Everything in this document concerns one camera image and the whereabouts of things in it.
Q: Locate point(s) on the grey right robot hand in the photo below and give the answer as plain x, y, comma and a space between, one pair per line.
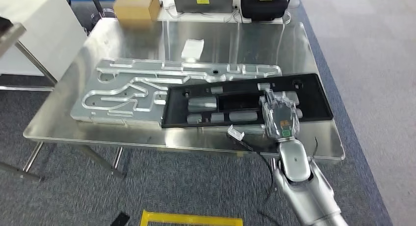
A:
281, 120

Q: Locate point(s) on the black plastic licence plate frame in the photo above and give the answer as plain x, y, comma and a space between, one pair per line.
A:
312, 98

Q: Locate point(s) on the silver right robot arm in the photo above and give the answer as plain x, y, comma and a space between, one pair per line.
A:
294, 159

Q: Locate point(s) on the stainless steel workbench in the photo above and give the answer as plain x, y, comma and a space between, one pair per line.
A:
292, 49

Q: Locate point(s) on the black plastic part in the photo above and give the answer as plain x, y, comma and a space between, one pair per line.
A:
4, 24

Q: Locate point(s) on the black bag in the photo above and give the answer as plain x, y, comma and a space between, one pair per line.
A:
263, 10

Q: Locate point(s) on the white desk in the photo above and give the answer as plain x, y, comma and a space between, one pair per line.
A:
208, 18

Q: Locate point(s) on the yellow floor tape square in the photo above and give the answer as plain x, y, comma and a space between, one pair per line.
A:
195, 219

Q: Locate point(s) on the grey metal box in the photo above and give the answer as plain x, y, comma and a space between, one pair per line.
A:
195, 7

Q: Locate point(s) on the brown cardboard box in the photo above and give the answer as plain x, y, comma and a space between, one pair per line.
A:
133, 7

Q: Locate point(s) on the grey metal fixture plate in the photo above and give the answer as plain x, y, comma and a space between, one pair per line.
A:
91, 111

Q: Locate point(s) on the white cabinet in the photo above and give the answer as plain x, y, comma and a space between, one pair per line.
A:
48, 29

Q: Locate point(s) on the stainless steel side table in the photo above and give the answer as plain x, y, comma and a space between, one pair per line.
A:
11, 36

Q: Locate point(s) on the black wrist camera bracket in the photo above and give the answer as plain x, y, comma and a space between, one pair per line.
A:
247, 146

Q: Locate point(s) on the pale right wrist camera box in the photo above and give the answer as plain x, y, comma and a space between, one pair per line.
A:
235, 133

